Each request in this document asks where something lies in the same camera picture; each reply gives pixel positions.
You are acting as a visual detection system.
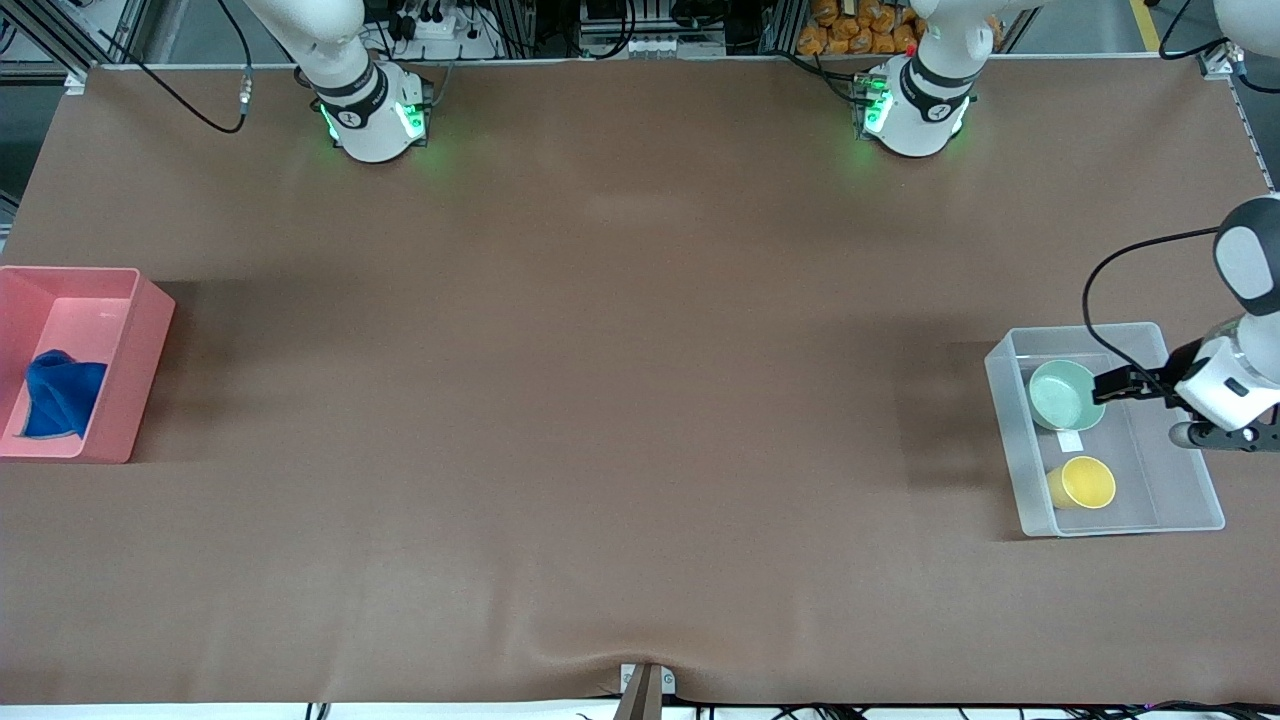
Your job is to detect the pale green bowl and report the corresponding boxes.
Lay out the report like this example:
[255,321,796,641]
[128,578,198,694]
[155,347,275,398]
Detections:
[1028,359,1108,433]

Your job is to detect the yellow cup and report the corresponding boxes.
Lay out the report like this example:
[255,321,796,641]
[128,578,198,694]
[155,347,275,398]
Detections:
[1046,455,1117,511]

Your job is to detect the blue cloth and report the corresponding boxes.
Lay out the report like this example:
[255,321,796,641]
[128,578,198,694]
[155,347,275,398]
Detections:
[22,349,109,440]

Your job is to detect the clear plastic bin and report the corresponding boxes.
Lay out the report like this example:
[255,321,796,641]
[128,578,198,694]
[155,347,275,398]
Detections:
[984,321,1227,539]

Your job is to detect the orange packaged items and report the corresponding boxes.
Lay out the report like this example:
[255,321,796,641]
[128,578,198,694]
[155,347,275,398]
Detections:
[797,0,1004,57]

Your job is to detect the white connector block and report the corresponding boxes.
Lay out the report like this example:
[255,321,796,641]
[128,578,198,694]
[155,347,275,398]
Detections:
[620,36,727,58]

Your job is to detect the white power strip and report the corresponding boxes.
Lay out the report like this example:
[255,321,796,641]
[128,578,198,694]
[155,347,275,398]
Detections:
[385,10,501,61]

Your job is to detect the pink plastic bin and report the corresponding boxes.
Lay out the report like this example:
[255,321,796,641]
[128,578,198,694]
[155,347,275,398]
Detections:
[0,266,177,465]

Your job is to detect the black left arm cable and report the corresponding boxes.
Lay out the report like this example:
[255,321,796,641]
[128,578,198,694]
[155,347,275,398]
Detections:
[1082,0,1280,387]

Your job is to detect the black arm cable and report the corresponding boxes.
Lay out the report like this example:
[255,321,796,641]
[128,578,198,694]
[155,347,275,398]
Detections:
[1082,0,1280,387]
[85,0,253,135]

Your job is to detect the aluminium frame profile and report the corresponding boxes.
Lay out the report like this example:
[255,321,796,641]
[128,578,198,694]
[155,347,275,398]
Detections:
[1198,20,1251,81]
[100,0,153,67]

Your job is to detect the metal table edge bracket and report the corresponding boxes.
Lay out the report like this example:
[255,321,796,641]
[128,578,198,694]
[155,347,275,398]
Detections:
[619,662,677,720]

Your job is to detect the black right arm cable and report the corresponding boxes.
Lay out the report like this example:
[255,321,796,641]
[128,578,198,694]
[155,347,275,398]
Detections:
[85,0,253,135]

